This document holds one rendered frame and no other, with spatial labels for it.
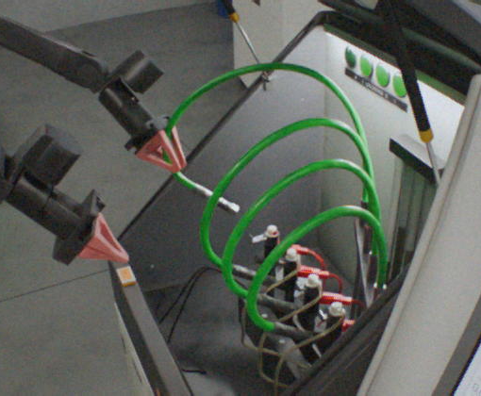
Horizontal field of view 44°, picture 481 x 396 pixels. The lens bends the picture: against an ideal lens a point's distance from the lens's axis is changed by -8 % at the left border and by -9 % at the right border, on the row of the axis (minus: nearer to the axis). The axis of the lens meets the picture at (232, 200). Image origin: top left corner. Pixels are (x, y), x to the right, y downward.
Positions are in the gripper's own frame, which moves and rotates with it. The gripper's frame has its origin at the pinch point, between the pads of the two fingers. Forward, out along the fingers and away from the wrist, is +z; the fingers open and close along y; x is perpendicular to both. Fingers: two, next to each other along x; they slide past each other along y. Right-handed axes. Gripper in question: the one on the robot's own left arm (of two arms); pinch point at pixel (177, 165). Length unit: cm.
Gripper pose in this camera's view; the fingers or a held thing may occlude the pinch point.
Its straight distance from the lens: 116.6
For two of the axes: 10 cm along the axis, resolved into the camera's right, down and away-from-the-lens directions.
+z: 6.8, 7.4, 0.2
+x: -6.8, 6.1, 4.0
